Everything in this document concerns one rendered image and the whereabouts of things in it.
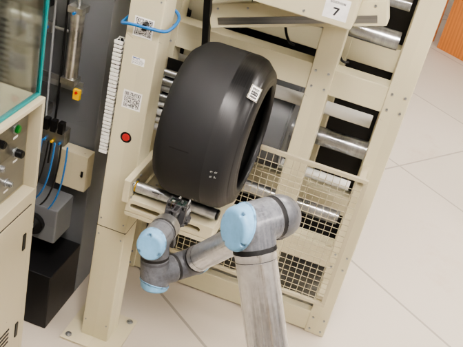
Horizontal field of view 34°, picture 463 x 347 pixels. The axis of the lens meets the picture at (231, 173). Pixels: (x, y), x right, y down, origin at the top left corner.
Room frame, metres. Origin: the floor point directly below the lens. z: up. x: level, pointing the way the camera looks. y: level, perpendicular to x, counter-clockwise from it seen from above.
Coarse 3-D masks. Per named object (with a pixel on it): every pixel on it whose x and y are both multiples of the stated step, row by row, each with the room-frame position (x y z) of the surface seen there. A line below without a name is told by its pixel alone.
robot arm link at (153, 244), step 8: (152, 224) 1.95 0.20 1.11; (160, 224) 1.95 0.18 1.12; (168, 224) 1.97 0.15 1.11; (144, 232) 1.90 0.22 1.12; (152, 232) 1.89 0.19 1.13; (160, 232) 1.91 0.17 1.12; (168, 232) 1.94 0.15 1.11; (144, 240) 1.88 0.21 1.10; (152, 240) 1.88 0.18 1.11; (160, 240) 1.88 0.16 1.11; (168, 240) 1.92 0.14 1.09; (144, 248) 1.87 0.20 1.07; (152, 248) 1.87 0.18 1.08; (160, 248) 1.87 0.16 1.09; (168, 248) 1.92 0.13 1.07; (144, 256) 1.87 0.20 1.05; (152, 256) 1.87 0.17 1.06; (160, 256) 1.87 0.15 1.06; (168, 256) 1.91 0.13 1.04
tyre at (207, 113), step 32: (192, 64) 2.46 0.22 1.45; (224, 64) 2.48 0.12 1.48; (256, 64) 2.53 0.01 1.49; (192, 96) 2.36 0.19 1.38; (224, 96) 2.36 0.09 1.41; (160, 128) 2.34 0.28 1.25; (192, 128) 2.30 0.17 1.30; (224, 128) 2.30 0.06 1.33; (256, 128) 2.80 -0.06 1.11; (160, 160) 2.31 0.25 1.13; (192, 160) 2.28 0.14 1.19; (224, 160) 2.27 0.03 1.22; (192, 192) 2.32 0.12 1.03; (224, 192) 2.31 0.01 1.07
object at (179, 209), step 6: (174, 198) 2.14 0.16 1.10; (168, 204) 2.11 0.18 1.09; (174, 204) 2.10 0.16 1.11; (180, 204) 2.11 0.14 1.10; (186, 204) 2.13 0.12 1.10; (168, 210) 2.05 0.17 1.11; (174, 210) 2.09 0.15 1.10; (180, 210) 2.09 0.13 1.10; (186, 210) 2.10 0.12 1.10; (174, 216) 2.04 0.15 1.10; (180, 216) 2.10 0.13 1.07; (180, 222) 2.09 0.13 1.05
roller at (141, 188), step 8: (136, 184) 2.47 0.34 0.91; (144, 184) 2.47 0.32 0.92; (136, 192) 2.46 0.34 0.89; (144, 192) 2.45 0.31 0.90; (152, 192) 2.44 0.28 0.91; (160, 192) 2.45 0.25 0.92; (168, 192) 2.45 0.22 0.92; (160, 200) 2.44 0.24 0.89; (192, 208) 2.41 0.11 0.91; (200, 208) 2.41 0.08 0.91; (208, 208) 2.42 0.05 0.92; (208, 216) 2.40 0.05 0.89; (216, 216) 2.40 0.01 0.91
